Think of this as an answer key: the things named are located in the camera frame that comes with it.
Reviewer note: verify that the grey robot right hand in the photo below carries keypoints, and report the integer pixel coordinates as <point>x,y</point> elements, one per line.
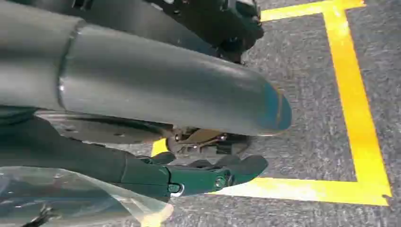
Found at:
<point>150,84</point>

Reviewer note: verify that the robot foot metal plate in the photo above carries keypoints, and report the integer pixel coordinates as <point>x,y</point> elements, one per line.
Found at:
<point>103,131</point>

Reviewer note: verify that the ribbed grey right arm sleeve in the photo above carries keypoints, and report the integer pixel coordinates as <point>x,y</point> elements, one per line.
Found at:
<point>14,115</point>

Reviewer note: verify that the yellow floor tape frame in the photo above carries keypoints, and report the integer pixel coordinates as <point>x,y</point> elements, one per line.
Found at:
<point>354,103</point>

